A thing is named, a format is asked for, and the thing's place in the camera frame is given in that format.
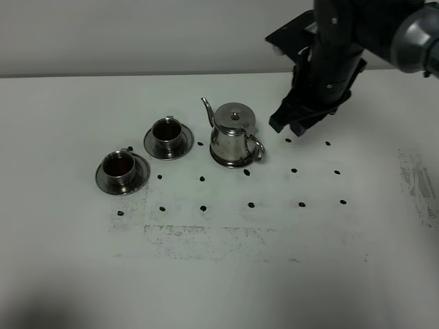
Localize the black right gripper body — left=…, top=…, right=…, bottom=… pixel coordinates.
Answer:
left=294, top=37, right=364, bottom=111

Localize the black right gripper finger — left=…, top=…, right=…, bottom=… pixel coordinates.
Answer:
left=269, top=89, right=309, bottom=134
left=290, top=103, right=341, bottom=136

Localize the stainless steel teapot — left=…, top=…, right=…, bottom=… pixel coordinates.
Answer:
left=201, top=97, right=267, bottom=161

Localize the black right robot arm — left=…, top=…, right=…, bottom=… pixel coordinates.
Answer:
left=266, top=1, right=438, bottom=136

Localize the steel saucer under teapot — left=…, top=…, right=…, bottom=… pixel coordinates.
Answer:
left=210, top=151, right=265, bottom=169

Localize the far stainless steel saucer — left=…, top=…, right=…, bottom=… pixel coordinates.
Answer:
left=143, top=124, right=194, bottom=160

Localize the stainless steel saucer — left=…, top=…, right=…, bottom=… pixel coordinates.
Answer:
left=143, top=124, right=194, bottom=160
left=95, top=151, right=150, bottom=195

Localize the far stainless steel teacup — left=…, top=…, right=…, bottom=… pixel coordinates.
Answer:
left=152, top=116, right=182, bottom=150

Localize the stainless steel teacup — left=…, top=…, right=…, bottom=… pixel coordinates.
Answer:
left=102, top=149, right=136, bottom=185
left=152, top=116, right=182, bottom=150

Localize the near stainless steel saucer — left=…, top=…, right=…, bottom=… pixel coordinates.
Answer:
left=95, top=151, right=150, bottom=195

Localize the near stainless steel teacup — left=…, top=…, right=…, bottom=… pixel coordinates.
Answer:
left=102, top=149, right=136, bottom=185

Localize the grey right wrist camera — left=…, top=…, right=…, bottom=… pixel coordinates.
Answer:
left=265, top=10, right=318, bottom=62

